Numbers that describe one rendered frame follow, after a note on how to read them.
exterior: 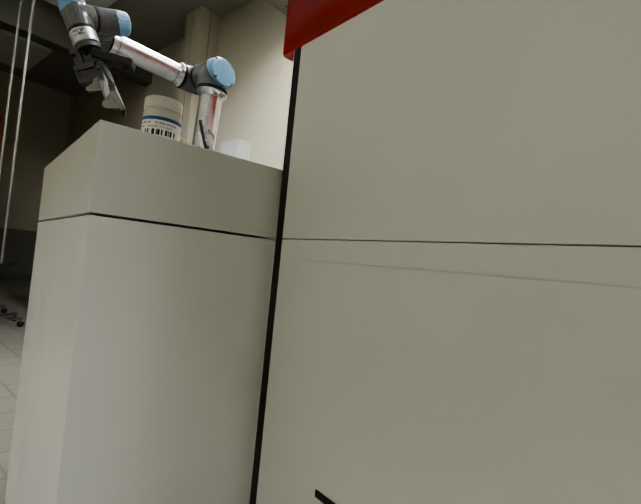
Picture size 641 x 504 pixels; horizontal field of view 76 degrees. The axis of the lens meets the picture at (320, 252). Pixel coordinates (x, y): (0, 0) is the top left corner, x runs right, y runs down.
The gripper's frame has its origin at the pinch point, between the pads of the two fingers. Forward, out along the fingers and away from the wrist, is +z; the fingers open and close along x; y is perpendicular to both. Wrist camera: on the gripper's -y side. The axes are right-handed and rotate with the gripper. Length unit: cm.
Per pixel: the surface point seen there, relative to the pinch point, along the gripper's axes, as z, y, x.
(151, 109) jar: 25, -16, 50
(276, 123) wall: -65, -79, -270
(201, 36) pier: -205, -42, -339
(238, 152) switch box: -54, -35, -285
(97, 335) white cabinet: 61, 3, 61
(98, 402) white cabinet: 71, 6, 60
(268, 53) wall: -140, -99, -287
